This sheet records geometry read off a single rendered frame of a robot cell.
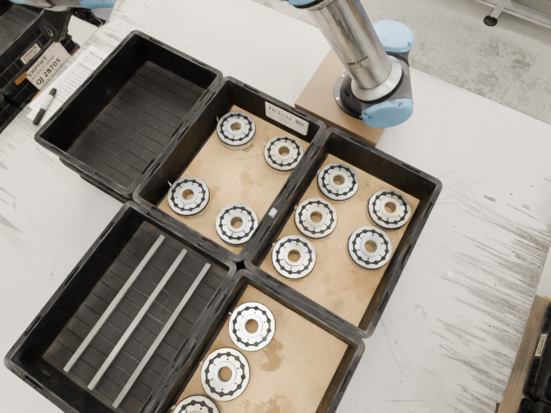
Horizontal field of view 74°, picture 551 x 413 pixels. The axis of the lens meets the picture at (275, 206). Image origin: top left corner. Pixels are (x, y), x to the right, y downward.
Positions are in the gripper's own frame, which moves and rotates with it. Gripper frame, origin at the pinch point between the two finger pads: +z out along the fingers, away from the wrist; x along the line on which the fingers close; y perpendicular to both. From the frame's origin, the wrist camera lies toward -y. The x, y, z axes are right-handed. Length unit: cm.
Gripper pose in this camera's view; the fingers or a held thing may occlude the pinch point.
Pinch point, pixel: (96, 11)
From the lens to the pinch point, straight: 115.6
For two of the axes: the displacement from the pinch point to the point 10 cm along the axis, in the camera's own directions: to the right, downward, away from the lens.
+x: -7.2, -6.6, -2.4
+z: 0.2, -3.6, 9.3
